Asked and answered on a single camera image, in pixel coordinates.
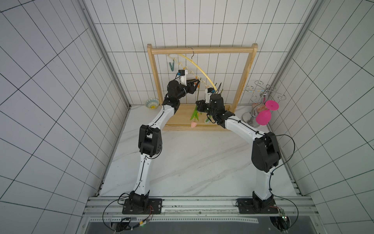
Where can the chrome glass holder stand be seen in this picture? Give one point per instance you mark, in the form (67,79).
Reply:
(265,91)

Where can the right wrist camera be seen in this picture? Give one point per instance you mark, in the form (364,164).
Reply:
(208,92)

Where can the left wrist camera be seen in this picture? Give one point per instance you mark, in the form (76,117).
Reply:
(182,76)

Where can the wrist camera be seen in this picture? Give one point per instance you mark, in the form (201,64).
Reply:
(208,92)
(182,76)

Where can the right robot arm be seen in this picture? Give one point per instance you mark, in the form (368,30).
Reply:
(265,150)

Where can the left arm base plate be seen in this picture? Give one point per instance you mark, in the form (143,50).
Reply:
(147,206)

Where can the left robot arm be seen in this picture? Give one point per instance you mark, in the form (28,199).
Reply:
(150,138)

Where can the patterned cup on stand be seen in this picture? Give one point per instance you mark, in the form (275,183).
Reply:
(257,108)

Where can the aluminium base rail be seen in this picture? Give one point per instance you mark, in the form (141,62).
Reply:
(201,215)

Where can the teal clothespin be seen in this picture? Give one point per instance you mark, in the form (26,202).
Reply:
(172,65)

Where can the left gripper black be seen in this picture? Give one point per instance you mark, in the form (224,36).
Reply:
(191,85)

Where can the yellow curved clothes hanger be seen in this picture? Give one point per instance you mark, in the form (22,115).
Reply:
(199,68)

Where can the pink tulip flower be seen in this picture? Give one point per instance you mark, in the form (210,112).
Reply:
(194,117)

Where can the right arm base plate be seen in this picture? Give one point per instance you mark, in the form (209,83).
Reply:
(251,206)

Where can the magenta plastic wine glass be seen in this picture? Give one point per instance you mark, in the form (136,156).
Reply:
(264,116)

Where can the small patterned bowl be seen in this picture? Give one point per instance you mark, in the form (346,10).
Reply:
(152,103)

